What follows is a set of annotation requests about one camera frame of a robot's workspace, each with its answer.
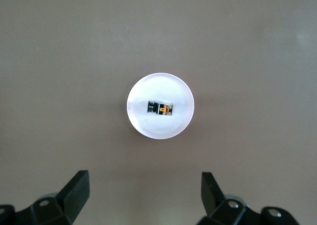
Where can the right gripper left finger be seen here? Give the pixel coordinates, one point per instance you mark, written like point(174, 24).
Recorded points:
point(71, 197)

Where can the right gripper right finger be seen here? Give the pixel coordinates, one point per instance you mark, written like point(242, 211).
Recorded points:
point(215, 205)

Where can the orange push-button switch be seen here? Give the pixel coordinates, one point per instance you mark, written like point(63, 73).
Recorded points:
point(159, 108)

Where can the pale pink round plate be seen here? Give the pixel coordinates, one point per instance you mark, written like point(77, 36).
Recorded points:
point(161, 128)

